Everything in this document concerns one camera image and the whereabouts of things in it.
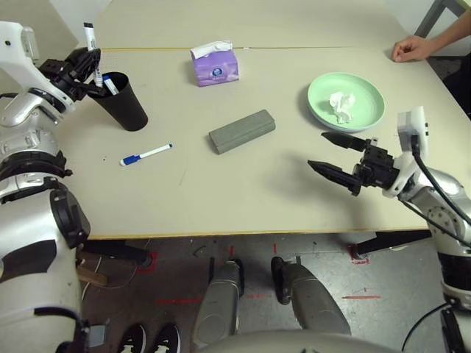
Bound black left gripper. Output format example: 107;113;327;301
38;46;107;104

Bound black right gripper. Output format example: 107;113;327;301
307;131;400;196

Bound black-capped printed white marker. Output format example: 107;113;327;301
82;22;105;89

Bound white tissue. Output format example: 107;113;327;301
328;91;357;125

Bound green plate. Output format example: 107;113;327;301
307;72;386;133

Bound grey glasses case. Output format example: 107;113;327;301
208;109;277;156

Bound bystander bare forearm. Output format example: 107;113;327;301
426;14;471;58

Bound bystander bare hand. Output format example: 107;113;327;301
392;35;433;63

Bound blue-capped white marker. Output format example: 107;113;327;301
119;143;174;167
102;74;118;96

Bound black cup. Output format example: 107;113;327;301
86;71;149;132

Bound black table foot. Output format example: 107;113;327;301
82;240;154;265
355;229;431;258

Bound purple tissue pack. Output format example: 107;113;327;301
190;39;243;88

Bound bystander body black clothes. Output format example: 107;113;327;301
443;53;471;121

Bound grey robot right leg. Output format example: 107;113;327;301
271;256;350;336

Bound grey robot leg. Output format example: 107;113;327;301
193;259;246;349
271;256;350;336

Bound grey robot left leg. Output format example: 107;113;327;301
193;259;246;349

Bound grey robot torso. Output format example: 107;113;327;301
198;329;417;353

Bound wooden block on floor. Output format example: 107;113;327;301
77;259;108;288

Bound black bystander shoe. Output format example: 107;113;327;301
150;323;181;353
119;323;146;353

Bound grey box on floor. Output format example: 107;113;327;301
86;323;111;349

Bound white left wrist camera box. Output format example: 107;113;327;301
0;21;74;115

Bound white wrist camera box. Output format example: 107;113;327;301
382;106;430;199
0;21;74;115

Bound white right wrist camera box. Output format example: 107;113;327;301
382;106;430;199

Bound neighbouring table with metal frame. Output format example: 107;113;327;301
414;0;471;38

